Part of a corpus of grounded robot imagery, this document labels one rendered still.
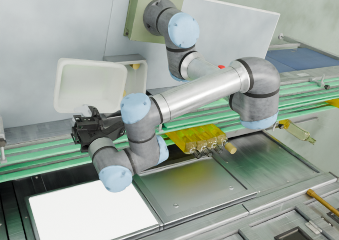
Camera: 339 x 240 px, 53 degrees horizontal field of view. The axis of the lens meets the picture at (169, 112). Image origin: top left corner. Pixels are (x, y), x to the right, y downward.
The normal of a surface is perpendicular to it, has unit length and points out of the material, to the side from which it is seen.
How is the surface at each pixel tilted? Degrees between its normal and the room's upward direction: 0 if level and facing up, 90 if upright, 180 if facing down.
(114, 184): 6
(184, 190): 90
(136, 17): 2
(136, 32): 2
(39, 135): 90
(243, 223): 90
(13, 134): 90
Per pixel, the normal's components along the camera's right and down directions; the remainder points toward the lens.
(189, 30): 0.44, 0.36
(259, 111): -0.22, 0.59
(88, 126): 0.47, 0.55
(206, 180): 0.11, -0.88
